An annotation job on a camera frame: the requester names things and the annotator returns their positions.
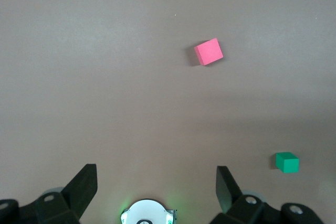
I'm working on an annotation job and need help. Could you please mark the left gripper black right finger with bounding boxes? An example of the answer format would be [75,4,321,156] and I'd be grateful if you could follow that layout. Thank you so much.
[209,165,326,224]

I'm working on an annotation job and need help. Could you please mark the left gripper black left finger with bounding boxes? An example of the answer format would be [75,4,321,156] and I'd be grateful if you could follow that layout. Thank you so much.
[0,164,98,224]

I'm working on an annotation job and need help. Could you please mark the green foam cube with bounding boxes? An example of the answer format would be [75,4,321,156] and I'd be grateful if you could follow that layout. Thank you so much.
[275,152,300,174]

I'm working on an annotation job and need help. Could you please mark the brown table cover sheet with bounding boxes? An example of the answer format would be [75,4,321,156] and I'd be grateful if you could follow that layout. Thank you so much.
[0,0,336,224]

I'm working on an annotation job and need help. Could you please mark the red foam cube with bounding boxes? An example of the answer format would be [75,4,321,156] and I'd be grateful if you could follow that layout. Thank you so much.
[193,37,224,66]

